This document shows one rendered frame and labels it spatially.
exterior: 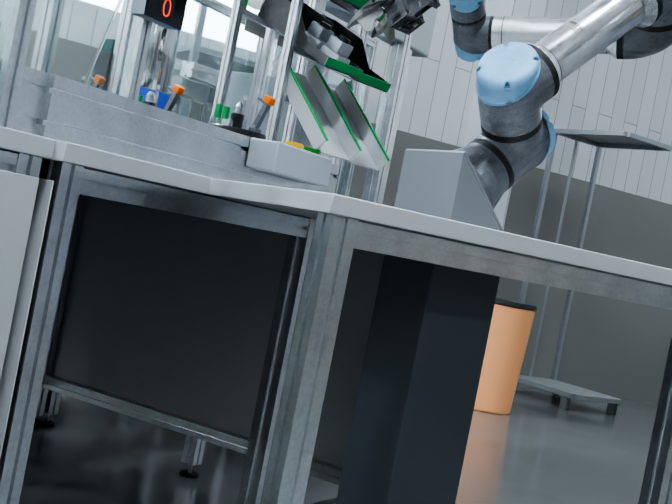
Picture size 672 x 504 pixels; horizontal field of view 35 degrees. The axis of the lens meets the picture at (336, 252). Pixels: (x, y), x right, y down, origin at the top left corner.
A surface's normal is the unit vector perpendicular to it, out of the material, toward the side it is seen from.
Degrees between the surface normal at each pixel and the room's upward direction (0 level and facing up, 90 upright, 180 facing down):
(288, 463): 90
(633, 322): 90
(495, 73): 57
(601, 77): 90
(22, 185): 90
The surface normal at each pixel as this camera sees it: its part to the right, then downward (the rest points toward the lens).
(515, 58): -0.28, -0.60
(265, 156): -0.49, -0.09
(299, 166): 0.85, 0.17
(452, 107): 0.52, 0.11
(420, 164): -0.83, -0.16
